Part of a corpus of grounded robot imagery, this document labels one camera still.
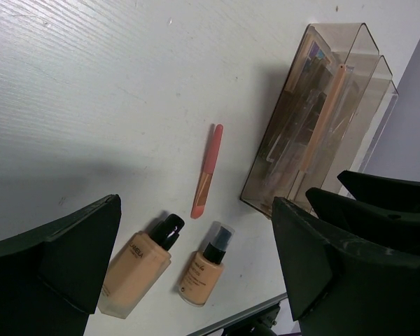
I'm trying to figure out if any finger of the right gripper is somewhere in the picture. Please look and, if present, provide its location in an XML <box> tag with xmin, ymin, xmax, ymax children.
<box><xmin>306</xmin><ymin>188</ymin><xmax>420</xmax><ymax>252</ymax></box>
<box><xmin>337</xmin><ymin>171</ymin><xmax>420</xmax><ymax>210</ymax></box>

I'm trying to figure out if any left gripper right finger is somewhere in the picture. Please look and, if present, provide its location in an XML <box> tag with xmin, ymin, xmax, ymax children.
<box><xmin>272</xmin><ymin>198</ymin><xmax>420</xmax><ymax>335</ymax></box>

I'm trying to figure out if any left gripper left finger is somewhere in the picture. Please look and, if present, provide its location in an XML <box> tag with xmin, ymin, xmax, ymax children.
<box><xmin>0</xmin><ymin>195</ymin><xmax>121</xmax><ymax>335</ymax></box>

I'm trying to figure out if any foundation bottle black cap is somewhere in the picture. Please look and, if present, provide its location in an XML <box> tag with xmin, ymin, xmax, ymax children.
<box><xmin>98</xmin><ymin>213</ymin><xmax>185</xmax><ymax>319</ymax></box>

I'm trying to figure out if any foundation bottle pump top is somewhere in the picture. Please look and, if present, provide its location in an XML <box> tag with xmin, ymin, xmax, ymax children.
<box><xmin>178</xmin><ymin>222</ymin><xmax>235</xmax><ymax>307</ymax></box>

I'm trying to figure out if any pink lip pencil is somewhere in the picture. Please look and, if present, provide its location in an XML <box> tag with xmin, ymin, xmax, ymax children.
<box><xmin>190</xmin><ymin>124</ymin><xmax>223</xmax><ymax>219</ymax></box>

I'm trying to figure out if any glitter colour eyeshadow palette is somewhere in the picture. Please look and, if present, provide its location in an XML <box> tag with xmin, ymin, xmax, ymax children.
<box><xmin>299</xmin><ymin>36</ymin><xmax>340</xmax><ymax>74</ymax></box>

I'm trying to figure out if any clear acrylic drawer organizer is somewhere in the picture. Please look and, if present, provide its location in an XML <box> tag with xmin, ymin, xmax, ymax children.
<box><xmin>240</xmin><ymin>22</ymin><xmax>398</xmax><ymax>216</ymax></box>

